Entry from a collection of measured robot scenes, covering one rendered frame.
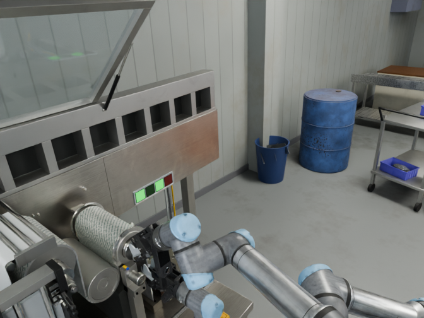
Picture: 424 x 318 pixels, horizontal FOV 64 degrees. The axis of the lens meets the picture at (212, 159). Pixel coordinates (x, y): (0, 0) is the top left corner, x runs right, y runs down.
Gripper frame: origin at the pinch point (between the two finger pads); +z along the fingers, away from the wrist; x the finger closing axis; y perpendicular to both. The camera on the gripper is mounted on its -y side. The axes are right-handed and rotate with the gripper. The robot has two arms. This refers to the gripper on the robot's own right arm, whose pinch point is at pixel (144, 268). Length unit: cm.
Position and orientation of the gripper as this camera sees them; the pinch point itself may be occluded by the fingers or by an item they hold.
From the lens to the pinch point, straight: 135.9
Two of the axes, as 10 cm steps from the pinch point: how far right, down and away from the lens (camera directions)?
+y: -0.4, -9.0, -4.3
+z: -7.7, -2.4, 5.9
